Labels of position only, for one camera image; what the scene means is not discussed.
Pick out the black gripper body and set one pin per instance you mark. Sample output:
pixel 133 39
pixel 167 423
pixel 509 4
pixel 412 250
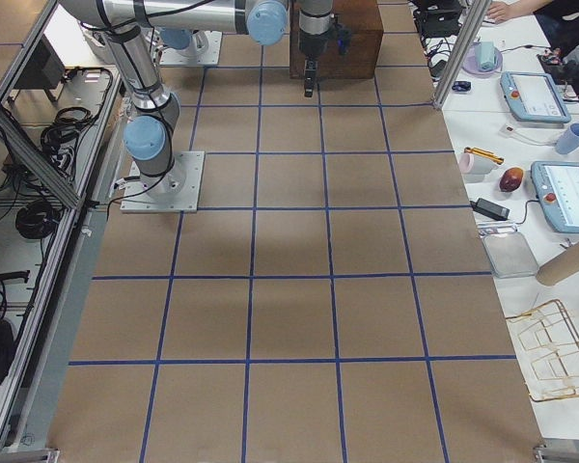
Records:
pixel 312 45

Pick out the upper teach pendant tablet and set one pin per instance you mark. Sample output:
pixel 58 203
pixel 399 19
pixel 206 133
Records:
pixel 533 97

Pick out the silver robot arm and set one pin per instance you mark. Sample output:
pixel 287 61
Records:
pixel 187 42
pixel 121 23

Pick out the teach pendant tablet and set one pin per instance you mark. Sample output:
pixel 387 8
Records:
pixel 557 187
pixel 533 97

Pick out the purple plate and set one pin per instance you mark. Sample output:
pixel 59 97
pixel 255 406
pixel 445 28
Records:
pixel 469 64

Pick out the dark wooden drawer cabinet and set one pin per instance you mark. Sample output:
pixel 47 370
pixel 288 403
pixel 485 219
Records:
pixel 355 32

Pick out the gold metal cylinder tool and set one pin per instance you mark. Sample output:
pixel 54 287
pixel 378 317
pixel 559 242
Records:
pixel 485 154

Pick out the aluminium frame post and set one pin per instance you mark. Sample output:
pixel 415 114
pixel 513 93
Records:
pixel 468 31

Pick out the light blue plastic cup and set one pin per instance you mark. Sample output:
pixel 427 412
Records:
pixel 568 141

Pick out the small blue black device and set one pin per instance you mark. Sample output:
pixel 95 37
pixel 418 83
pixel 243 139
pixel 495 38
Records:
pixel 462 87

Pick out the black power adapter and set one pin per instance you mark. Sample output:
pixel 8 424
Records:
pixel 490 210

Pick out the person's hand on desk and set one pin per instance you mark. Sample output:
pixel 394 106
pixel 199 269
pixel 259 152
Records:
pixel 499 11

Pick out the teal box on plate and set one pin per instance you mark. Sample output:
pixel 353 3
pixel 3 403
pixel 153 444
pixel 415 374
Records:
pixel 485 56

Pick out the lower teach pendant tablet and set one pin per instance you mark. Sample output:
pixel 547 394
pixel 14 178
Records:
pixel 557 187

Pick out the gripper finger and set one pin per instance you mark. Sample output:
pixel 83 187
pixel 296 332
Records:
pixel 310 77

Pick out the silver metal tray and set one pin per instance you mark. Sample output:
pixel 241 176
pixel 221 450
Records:
pixel 507 249

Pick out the cardboard tube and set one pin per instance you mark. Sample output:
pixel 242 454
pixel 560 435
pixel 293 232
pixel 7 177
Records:
pixel 560 267

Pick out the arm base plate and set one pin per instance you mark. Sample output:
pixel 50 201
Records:
pixel 178 191
pixel 169 57

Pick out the gold wire rack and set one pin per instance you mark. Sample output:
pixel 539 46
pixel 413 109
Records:
pixel 547 344

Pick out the red mango fruit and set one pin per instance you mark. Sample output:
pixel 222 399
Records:
pixel 511 179

